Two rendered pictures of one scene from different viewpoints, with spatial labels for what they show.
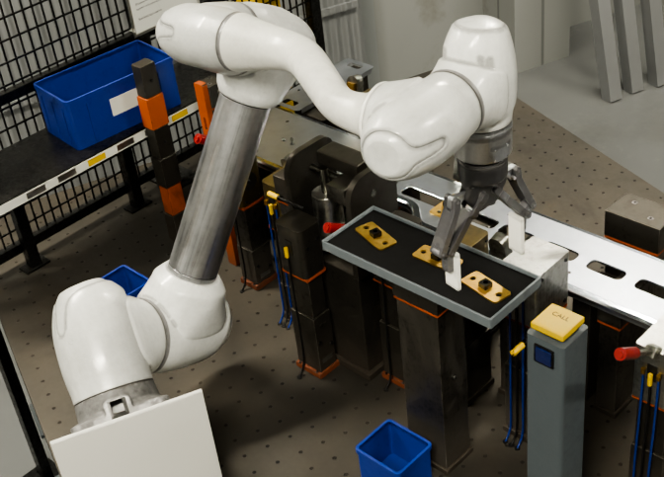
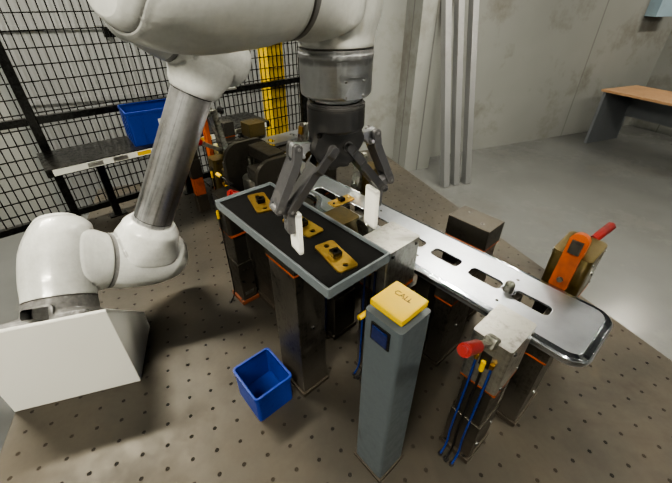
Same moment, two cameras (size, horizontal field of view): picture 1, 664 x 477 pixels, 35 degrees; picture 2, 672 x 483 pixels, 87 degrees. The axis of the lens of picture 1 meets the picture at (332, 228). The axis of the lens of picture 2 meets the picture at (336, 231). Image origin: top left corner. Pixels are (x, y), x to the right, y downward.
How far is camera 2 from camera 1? 1.17 m
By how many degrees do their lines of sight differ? 1
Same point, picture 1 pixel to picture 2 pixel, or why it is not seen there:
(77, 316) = (30, 237)
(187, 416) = (94, 329)
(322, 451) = (222, 361)
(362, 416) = (260, 336)
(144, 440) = (55, 344)
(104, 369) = (38, 282)
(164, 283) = (124, 224)
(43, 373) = not seen: hidden behind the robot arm
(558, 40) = (424, 160)
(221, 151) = (166, 128)
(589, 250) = (434, 241)
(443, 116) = not seen: outside the picture
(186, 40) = not seen: hidden behind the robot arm
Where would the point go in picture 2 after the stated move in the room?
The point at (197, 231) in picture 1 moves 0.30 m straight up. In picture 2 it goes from (148, 189) to (107, 62)
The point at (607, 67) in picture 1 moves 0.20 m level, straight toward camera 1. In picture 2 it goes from (444, 171) to (443, 180)
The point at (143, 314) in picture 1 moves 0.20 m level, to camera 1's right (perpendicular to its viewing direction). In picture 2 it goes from (96, 244) to (175, 244)
